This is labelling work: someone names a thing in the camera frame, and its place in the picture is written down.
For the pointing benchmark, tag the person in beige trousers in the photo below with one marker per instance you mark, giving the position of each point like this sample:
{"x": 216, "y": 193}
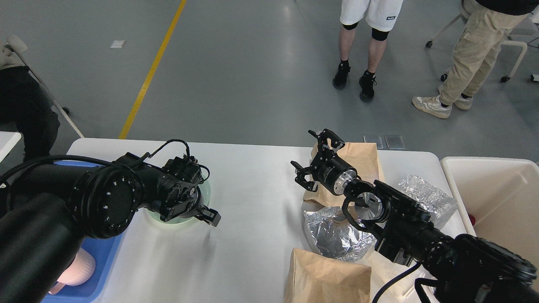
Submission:
{"x": 474, "y": 56}

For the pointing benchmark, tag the white plastic bin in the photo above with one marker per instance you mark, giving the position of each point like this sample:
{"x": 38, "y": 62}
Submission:
{"x": 503, "y": 196}

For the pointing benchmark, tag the white side table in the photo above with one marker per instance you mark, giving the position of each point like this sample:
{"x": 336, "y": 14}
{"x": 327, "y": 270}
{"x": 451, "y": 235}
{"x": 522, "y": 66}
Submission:
{"x": 8, "y": 140}

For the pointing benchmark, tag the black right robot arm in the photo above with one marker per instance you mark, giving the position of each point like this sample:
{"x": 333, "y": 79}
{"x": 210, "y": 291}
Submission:
{"x": 465, "y": 269}

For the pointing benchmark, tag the crumpled foil small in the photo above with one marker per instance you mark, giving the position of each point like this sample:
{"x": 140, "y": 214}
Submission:
{"x": 437, "y": 203}

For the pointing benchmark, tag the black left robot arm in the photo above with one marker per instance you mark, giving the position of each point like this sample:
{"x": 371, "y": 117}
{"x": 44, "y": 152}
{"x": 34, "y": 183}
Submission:
{"x": 49, "y": 205}

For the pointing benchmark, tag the crumpled foil large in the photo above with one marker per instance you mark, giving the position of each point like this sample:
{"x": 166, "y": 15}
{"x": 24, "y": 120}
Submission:
{"x": 330, "y": 234}

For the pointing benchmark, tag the small red object in bin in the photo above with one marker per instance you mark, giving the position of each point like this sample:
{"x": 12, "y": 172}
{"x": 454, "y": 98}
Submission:
{"x": 472, "y": 219}

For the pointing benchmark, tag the person in white shorts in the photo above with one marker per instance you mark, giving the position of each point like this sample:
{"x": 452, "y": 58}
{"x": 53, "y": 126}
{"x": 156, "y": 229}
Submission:
{"x": 381, "y": 16}

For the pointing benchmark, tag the brown paper bag near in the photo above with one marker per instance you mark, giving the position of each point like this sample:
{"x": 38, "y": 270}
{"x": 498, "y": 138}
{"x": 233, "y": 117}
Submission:
{"x": 313, "y": 278}

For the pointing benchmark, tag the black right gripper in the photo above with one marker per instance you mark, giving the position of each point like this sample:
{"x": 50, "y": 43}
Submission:
{"x": 327, "y": 168}

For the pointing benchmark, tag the pink ribbed mug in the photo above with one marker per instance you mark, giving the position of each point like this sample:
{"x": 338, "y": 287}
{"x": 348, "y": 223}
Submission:
{"x": 78, "y": 272}

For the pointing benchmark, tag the seated person at left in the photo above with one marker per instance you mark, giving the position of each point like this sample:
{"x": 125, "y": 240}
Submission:
{"x": 23, "y": 102}

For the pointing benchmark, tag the blue plastic tray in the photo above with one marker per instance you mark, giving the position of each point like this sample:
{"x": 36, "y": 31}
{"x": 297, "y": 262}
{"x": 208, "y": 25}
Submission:
{"x": 104, "y": 252}

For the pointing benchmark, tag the green plate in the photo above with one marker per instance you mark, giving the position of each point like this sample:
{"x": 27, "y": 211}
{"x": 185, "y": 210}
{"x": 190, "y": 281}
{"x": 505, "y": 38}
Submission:
{"x": 203, "y": 195}

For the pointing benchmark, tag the brown paper bag far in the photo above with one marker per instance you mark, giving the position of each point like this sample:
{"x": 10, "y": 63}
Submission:
{"x": 364, "y": 158}

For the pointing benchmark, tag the brown paper bag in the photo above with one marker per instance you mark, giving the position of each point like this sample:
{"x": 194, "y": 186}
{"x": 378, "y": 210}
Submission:
{"x": 313, "y": 278}
{"x": 364, "y": 158}

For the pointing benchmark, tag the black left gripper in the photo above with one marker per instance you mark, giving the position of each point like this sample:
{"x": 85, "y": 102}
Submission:
{"x": 182, "y": 203}

